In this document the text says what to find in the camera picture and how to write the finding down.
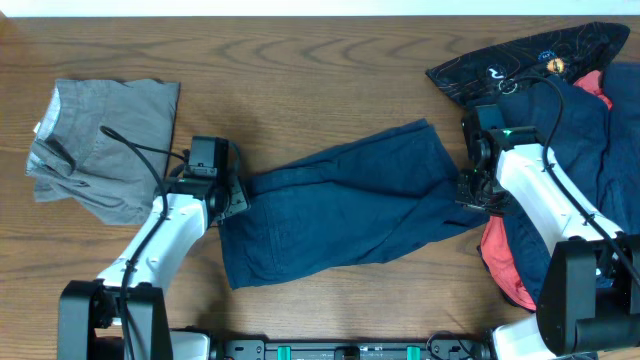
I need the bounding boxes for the navy blue shorts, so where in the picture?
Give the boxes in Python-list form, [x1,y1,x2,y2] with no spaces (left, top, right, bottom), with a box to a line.
[219,119,488,289]

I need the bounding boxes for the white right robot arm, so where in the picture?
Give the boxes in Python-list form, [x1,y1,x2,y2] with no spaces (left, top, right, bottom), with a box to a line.
[456,138,639,359]

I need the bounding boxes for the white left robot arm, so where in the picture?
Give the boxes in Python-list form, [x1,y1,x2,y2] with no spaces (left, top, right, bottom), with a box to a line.
[57,174,249,359]

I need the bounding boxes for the red garment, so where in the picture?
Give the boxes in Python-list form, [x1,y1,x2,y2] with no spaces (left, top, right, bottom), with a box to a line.
[478,69,614,312]

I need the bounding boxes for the dark blue garment in pile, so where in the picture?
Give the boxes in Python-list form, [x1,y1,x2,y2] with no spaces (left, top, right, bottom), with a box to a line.
[469,74,611,306]

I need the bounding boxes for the folded grey shorts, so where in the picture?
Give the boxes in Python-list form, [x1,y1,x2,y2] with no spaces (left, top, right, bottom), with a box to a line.
[25,79,180,225]

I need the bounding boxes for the blue denim jeans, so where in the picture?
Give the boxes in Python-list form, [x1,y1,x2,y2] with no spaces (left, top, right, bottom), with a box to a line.
[598,63,639,234]

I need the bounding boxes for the black patterned shorts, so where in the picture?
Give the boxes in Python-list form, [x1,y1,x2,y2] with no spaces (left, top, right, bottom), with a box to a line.
[426,22,630,107]

